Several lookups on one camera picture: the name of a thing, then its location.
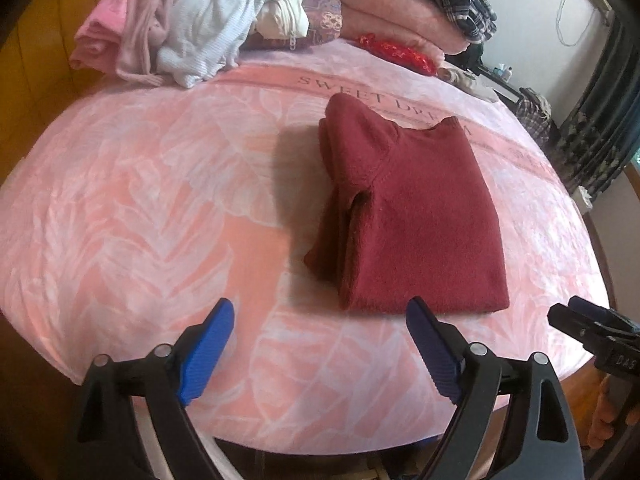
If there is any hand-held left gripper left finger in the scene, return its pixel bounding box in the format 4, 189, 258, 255
75, 297, 236, 480

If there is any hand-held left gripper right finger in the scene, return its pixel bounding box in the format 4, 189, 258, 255
405, 296, 586, 480

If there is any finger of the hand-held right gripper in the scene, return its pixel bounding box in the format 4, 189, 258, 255
547, 304, 603, 346
568, 296, 618, 323

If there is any dark red knit sweater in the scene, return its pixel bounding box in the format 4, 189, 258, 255
304, 92, 511, 314

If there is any person's right hand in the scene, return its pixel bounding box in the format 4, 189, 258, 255
587, 376, 640, 451

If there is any pink leaf-patterned blanket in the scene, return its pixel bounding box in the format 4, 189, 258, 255
0, 37, 613, 480

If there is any dark patterned curtain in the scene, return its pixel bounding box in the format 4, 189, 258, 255
545, 10, 640, 197

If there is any checked bag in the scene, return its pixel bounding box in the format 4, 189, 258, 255
515, 87, 554, 149

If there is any beige cloth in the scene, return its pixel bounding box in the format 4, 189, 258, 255
440, 66, 501, 104

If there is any red patterned cloth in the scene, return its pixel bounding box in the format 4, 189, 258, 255
356, 32, 439, 77

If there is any white ribbed garment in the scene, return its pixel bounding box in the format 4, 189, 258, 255
155, 0, 316, 89

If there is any folded pink fleece blanket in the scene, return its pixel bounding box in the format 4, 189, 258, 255
320, 0, 473, 68

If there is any bright pink garment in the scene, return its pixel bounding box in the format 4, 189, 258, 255
69, 0, 151, 71

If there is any cream cloth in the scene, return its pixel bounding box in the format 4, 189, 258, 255
252, 0, 311, 41

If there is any floral patterned pillow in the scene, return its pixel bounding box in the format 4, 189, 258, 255
245, 0, 344, 51

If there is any thin wall cable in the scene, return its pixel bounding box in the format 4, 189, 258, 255
556, 0, 601, 47

